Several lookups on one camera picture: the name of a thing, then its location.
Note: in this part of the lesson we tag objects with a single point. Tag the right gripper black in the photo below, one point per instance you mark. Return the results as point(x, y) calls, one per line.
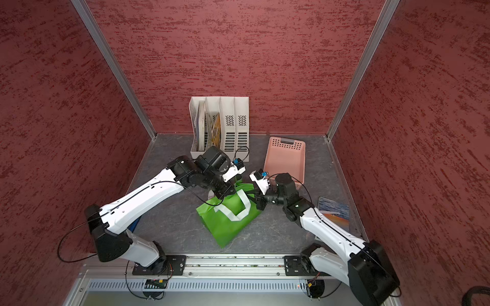
point(259, 202)

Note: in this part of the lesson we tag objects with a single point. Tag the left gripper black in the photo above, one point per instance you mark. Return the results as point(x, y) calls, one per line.
point(228, 187)

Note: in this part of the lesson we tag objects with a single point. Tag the green insulated delivery bag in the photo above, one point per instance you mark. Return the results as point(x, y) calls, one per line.
point(225, 220)

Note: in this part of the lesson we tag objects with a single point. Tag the pink perforated plastic basket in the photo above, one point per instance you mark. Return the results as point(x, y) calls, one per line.
point(285, 155)

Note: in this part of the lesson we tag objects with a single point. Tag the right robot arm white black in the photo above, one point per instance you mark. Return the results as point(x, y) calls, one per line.
point(363, 266)

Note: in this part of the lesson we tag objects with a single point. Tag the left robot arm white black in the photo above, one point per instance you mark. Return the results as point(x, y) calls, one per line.
point(109, 224)

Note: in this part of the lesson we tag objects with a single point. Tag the yellow book in organizer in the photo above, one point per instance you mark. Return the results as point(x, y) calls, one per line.
point(216, 131)

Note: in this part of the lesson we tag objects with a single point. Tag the white file organizer rack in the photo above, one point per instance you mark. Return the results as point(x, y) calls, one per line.
point(222, 121)

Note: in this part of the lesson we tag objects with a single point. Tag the blue paperback book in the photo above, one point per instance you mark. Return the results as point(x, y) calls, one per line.
point(336, 212)

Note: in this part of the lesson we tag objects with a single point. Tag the blue black stapler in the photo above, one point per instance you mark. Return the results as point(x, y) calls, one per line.
point(134, 224)

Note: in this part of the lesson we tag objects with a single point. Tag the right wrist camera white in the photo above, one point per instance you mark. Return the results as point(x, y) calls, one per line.
point(260, 178)

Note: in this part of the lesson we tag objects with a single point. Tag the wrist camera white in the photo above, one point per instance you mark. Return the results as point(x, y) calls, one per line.
point(260, 178)
point(236, 168)

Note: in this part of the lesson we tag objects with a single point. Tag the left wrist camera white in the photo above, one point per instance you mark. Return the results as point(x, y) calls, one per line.
point(236, 168)

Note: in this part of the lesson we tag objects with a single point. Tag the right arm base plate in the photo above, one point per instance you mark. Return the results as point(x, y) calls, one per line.
point(300, 266)

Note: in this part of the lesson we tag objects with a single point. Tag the aluminium mounting rail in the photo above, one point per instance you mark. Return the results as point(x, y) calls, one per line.
point(223, 266)

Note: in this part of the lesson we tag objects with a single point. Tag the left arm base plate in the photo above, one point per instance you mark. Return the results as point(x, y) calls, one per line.
point(170, 266)

